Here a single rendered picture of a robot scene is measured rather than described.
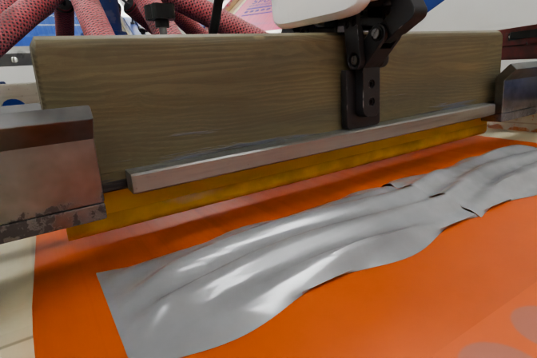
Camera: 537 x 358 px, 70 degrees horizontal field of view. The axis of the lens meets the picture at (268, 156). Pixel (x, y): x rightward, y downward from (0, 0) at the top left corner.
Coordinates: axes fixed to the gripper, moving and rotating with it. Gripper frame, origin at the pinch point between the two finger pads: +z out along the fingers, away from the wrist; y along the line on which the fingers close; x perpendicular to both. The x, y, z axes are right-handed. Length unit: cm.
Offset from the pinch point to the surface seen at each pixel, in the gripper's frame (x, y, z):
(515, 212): 1.6, 11.6, 6.0
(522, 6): 200, -82, -23
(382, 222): -5.6, 8.8, 5.4
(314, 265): -10.9, 9.9, 5.4
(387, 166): 4.3, 0.6, 6.0
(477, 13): 200, -105, -22
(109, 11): 1, -81, -18
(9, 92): -20.7, -21.7, -1.8
